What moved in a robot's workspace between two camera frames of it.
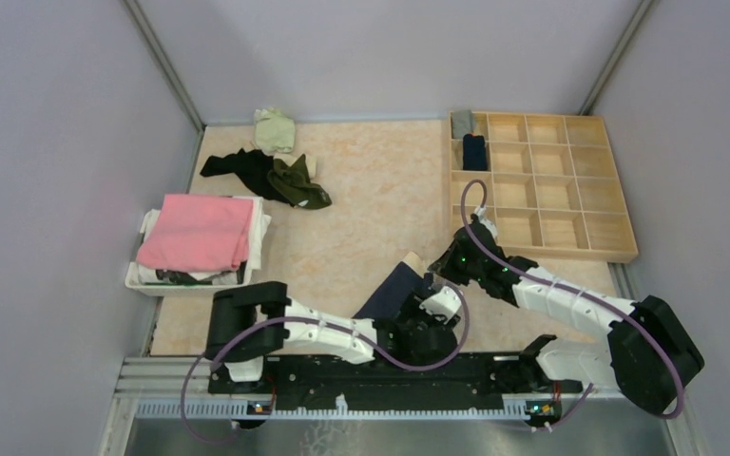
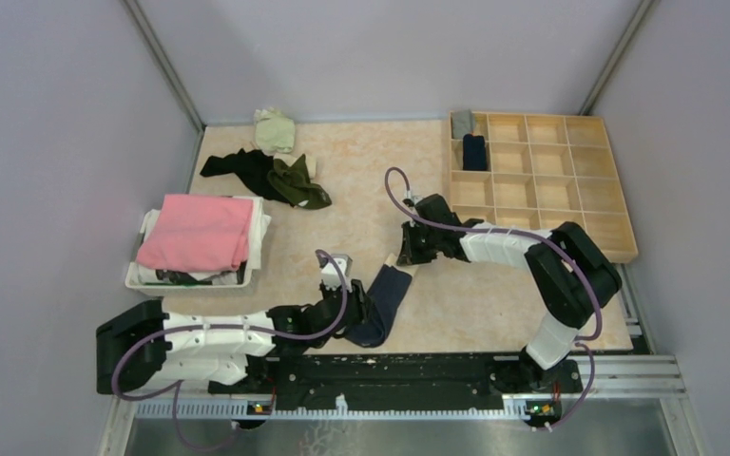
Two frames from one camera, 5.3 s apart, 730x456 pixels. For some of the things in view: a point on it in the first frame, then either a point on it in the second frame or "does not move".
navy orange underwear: x=474 y=153 does not move
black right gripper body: x=456 y=267 → x=422 y=242
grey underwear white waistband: x=463 y=123 does not move
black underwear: x=253 y=167 does not move
